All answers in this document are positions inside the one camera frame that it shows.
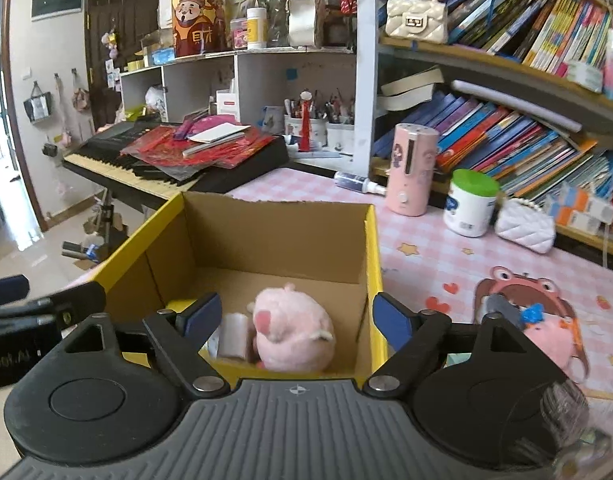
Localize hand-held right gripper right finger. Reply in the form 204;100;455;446
362;291;574;398

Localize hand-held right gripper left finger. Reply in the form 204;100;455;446
51;292;232;401

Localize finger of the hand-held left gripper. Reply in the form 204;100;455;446
0;274;30;308
0;281;107;333

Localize large pink plush pig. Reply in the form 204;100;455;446
246;284;336;373

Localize yellow cardboard box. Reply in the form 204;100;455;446
69;191;389;381

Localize grey toy car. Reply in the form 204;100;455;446
481;294;524;331

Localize small pink plush pig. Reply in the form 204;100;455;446
523;317;574;381

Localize pink checked printed tablecloth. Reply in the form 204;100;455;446
226;167;613;411

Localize keyboard stand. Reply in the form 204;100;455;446
99;187;132;261

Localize white jar green lid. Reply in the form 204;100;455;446
443;169;502;238

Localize small clear spray bottle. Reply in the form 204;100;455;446
333;171;388;196

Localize pink cartoon bottle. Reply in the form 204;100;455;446
385;122;439;217

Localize black electronic keyboard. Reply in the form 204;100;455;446
61;122;290;211

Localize white quilted purse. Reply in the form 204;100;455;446
495;197;557;254

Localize red envelopes pile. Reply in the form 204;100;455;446
121;115;277;181

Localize hanging tote bag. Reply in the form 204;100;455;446
24;81;53;125

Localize white booklet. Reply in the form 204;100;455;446
189;122;252;143

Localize white pen cups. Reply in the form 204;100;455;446
284;90;357;153

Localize hanging pink bag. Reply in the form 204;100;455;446
72;70;90;111

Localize row of slanted picture books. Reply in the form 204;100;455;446
373;92;613;196

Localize white box red label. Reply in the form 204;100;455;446
216;90;237;122

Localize orange and blue small boxes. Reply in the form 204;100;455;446
543;185;613;236

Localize white bookshelf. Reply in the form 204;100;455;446
353;0;613;261

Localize white rolled tube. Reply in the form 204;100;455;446
451;79;584;133

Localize white cubby shelf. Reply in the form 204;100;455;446
120;47;357;161

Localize small pink box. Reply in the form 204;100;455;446
230;17;250;51

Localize fortune god paper decoration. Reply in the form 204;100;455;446
172;0;227;57

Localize white bottle yellow label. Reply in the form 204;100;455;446
246;6;268;50

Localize dark wooden door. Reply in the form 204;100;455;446
84;0;160;131

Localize cream quilted purse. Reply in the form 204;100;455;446
385;0;448;43

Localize row of colourful books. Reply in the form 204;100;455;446
446;0;613;81

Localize dark wall panel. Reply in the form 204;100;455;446
30;0;83;22

